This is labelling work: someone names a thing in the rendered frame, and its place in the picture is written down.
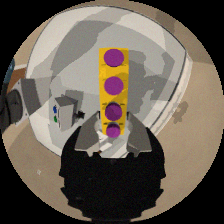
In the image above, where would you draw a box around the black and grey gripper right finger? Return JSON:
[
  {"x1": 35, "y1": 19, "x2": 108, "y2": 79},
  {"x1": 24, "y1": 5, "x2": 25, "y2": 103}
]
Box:
[{"x1": 126, "y1": 111, "x2": 166, "y2": 179}]

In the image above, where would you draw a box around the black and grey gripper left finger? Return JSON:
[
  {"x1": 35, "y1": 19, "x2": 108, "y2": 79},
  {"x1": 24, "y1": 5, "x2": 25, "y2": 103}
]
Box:
[{"x1": 59, "y1": 111, "x2": 100, "y2": 178}]

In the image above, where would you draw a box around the purple round cap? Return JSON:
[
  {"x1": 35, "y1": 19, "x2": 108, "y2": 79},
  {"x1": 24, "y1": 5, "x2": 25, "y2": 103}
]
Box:
[
  {"x1": 105, "y1": 103, "x2": 122, "y2": 121},
  {"x1": 106, "y1": 123, "x2": 121, "y2": 138},
  {"x1": 104, "y1": 49, "x2": 124, "y2": 67},
  {"x1": 104, "y1": 76, "x2": 124, "y2": 96}
]

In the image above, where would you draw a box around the grey key housing with blue and green buttons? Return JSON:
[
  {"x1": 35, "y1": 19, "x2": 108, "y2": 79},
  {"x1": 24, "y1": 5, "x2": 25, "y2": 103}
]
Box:
[{"x1": 53, "y1": 94, "x2": 85, "y2": 132}]

